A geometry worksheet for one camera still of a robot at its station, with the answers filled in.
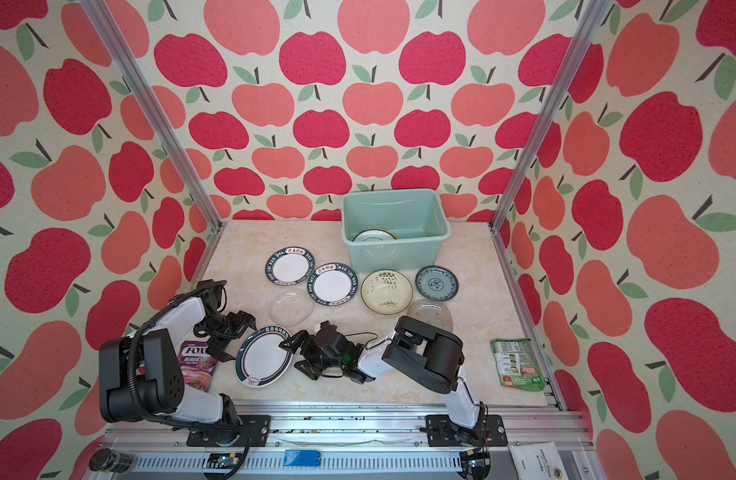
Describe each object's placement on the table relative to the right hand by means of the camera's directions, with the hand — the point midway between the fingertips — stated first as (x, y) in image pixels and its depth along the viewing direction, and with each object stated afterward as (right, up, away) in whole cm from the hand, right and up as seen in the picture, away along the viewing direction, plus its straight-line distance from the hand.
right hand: (287, 353), depth 81 cm
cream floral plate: (+29, +14, +19) cm, 37 cm away
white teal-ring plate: (+25, +34, +33) cm, 54 cm away
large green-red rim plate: (-9, -4, +4) cm, 10 cm away
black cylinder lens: (-33, -17, -18) cm, 41 cm away
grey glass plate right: (+43, +8, +16) cm, 47 cm away
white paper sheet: (+62, -21, -12) cm, 67 cm away
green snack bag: (+65, -4, +3) cm, 65 cm away
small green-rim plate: (-7, +23, +28) cm, 36 cm away
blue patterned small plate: (+47, +17, +22) cm, 54 cm away
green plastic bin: (+33, +37, +36) cm, 61 cm away
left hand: (-12, +2, +7) cm, 15 cm away
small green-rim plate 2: (+10, +17, +21) cm, 29 cm away
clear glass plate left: (-4, +9, +17) cm, 20 cm away
